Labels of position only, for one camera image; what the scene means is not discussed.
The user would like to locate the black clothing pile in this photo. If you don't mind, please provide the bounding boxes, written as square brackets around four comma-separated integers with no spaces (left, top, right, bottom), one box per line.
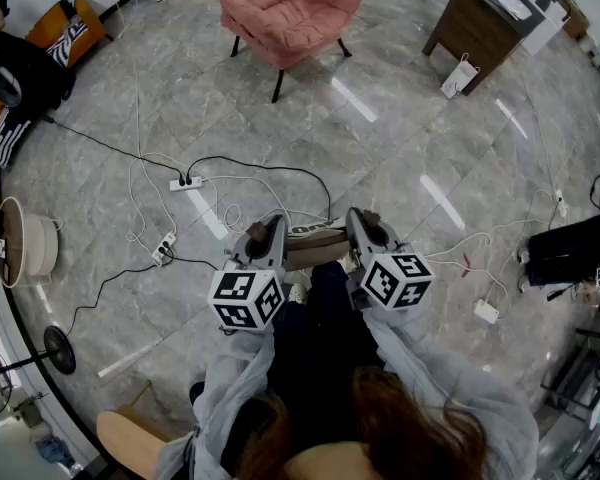
[0,30,76,119]

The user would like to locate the person's left forearm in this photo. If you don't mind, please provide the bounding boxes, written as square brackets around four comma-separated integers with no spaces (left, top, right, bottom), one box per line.
[194,312,281,449]

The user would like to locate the dark wooden desk cabinet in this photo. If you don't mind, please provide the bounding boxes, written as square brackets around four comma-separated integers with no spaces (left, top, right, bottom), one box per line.
[422,0,534,97]

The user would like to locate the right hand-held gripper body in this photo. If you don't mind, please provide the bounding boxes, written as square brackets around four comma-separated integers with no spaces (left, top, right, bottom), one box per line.
[346,241,436,314]

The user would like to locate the person's right forearm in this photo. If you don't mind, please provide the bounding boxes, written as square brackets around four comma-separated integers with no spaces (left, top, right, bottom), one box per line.
[362,305,486,409]

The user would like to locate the blue cloth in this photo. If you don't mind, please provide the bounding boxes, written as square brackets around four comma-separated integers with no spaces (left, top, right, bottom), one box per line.
[34,435,76,469]

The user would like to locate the pink cushioned chair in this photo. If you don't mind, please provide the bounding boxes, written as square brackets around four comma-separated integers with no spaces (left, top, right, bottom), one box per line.
[199,0,366,104]

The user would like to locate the black floor fan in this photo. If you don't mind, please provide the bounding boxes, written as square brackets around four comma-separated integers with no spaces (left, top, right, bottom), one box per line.
[0,325,77,422]

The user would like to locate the black and white striped cushion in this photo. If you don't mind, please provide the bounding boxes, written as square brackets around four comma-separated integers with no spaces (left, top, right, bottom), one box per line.
[0,107,34,169]

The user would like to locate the orange bench seat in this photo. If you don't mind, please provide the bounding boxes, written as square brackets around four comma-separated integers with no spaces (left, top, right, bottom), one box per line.
[0,0,109,164]

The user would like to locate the white power adapter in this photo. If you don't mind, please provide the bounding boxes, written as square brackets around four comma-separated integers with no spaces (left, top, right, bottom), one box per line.
[473,298,501,325]

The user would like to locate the brown cardboard box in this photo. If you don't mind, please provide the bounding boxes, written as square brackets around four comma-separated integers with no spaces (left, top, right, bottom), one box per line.
[559,0,591,39]

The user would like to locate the white paper bag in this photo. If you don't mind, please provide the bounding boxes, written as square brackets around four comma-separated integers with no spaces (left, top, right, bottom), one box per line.
[439,52,481,100]

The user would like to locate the white paper sheet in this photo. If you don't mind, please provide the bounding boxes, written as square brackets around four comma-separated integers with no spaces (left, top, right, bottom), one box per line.
[479,0,534,22]

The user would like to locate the person's white shoe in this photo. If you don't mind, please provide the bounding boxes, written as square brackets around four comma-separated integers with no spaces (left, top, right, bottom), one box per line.
[284,282,311,305]

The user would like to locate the long white cable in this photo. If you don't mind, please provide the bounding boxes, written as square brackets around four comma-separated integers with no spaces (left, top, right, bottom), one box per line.
[117,0,146,162]

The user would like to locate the arched black cable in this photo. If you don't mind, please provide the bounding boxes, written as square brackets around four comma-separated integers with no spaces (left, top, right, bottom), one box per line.
[185,155,334,219]

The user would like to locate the long black cable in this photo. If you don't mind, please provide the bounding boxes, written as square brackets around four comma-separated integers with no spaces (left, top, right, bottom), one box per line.
[42,115,186,185]

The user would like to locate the white box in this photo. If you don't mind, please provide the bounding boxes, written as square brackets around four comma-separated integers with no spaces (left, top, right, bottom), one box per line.
[522,0,571,57]

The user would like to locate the zebra print cushion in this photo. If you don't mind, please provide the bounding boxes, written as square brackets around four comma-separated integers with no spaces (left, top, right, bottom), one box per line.
[47,0,89,69]

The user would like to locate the black fan cable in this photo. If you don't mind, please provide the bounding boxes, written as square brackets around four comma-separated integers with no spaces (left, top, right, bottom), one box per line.
[64,262,159,339]

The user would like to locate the black metal rack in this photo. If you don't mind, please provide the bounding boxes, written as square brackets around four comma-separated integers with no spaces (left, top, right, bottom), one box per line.
[539,327,600,424]

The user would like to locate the person's legs in black trousers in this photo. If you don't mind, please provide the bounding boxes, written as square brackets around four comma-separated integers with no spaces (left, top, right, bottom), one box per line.
[269,261,386,404]

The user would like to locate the beige canvas handbag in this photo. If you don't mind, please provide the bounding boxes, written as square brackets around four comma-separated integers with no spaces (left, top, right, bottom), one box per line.
[247,210,381,272]

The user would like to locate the light wooden stool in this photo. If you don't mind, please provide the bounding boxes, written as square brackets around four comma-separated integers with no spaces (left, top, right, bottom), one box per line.
[96,410,181,480]

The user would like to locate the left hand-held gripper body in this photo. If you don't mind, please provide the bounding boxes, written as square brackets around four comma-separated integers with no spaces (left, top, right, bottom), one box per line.
[207,235,287,332]

